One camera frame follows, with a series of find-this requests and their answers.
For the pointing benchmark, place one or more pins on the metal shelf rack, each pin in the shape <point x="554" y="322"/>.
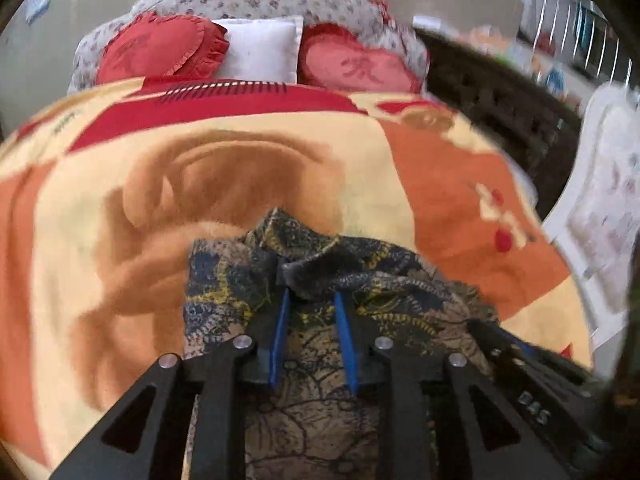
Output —
<point x="575" y="30"/>

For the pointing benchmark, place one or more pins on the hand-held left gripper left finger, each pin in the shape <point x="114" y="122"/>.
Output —
<point x="279" y="332"/>

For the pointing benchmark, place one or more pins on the white plastic chair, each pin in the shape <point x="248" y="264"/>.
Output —
<point x="600" y="200"/>

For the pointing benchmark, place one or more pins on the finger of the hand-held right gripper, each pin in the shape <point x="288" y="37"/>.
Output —
<point x="492" y="337"/>

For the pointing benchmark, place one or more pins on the red heart-shaped pillow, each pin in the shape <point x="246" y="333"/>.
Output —
<point x="357" y="65"/>
<point x="155" y="47"/>

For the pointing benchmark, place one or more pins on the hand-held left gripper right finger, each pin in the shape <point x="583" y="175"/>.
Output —
<point x="346" y="340"/>

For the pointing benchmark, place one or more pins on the white square pillow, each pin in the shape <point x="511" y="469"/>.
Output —
<point x="260" y="47"/>

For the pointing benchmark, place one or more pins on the dark floral patterned garment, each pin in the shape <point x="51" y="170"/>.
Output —
<point x="320" y="260"/>

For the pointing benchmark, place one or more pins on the orange and cream printed blanket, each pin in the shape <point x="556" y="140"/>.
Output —
<point x="150" y="200"/>

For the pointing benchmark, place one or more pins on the dark carved wooden furniture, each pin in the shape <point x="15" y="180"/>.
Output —
<point x="500" y="105"/>

